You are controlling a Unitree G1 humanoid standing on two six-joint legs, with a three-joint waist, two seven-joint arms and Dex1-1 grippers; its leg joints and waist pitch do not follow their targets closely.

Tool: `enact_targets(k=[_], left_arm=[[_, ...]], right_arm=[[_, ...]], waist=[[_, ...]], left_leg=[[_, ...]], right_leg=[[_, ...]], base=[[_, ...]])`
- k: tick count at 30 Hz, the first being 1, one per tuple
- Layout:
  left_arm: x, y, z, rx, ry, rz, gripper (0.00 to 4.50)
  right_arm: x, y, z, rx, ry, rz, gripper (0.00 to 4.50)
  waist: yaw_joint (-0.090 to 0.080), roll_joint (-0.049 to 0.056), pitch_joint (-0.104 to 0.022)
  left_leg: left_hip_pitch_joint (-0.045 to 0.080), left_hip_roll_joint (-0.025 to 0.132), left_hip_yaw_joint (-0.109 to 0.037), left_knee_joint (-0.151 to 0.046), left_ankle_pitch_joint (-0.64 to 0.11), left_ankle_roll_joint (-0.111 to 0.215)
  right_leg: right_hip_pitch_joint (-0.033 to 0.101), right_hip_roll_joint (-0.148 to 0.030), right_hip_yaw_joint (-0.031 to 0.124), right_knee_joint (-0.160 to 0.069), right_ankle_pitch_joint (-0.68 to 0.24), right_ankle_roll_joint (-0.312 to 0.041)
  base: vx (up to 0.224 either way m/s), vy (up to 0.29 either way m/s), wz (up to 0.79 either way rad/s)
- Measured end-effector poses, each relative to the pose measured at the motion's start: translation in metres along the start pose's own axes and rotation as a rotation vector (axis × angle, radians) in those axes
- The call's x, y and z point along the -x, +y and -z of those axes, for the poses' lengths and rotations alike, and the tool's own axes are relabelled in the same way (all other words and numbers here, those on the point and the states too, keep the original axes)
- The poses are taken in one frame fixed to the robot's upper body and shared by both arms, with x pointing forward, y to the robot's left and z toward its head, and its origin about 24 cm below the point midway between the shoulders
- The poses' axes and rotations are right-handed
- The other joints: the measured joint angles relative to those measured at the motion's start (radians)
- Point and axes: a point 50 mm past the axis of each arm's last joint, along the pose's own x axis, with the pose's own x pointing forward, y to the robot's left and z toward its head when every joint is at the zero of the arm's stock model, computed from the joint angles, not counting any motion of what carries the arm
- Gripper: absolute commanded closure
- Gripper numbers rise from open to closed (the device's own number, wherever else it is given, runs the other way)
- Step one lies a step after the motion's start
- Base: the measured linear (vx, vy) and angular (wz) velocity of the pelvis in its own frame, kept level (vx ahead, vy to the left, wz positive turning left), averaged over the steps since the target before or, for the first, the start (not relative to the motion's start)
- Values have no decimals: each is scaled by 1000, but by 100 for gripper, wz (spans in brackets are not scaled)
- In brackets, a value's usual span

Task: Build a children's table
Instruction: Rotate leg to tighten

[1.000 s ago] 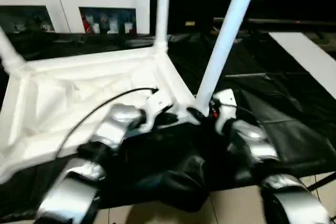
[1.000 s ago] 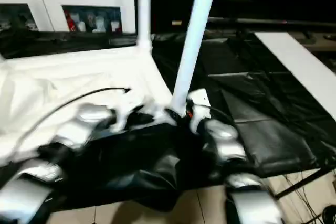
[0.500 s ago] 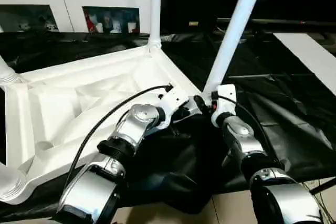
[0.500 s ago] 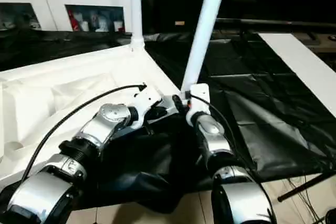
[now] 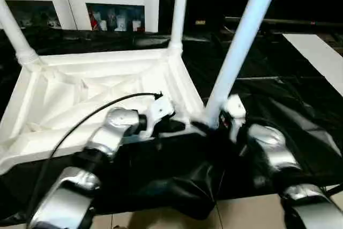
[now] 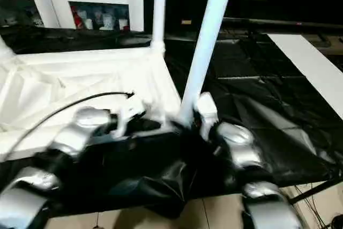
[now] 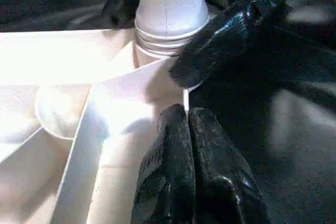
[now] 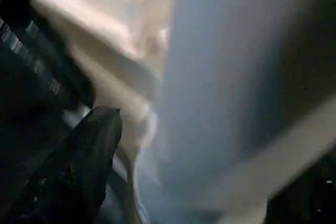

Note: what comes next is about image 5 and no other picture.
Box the black plastic mat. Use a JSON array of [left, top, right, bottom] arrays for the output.
[[0, 28, 343, 224]]

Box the dark horizontal rail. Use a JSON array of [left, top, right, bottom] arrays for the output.
[[225, 17, 343, 29]]

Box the white plastic table top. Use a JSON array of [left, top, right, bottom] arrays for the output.
[[0, 48, 207, 175]]

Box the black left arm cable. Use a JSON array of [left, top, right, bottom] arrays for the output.
[[27, 92, 163, 224]]

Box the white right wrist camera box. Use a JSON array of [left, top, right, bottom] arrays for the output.
[[221, 95, 248, 142]]

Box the white flat panel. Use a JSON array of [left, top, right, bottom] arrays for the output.
[[283, 33, 343, 97]]

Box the white plastic table leg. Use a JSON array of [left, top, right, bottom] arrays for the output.
[[0, 0, 39, 68], [169, 0, 190, 54], [204, 0, 284, 129]]

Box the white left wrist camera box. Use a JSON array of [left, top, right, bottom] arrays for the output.
[[145, 95, 176, 136]]

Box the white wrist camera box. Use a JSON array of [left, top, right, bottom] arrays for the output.
[[145, 95, 176, 136], [221, 95, 248, 142]]

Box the white glass-door cabinet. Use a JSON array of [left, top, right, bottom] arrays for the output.
[[0, 0, 161, 33]]

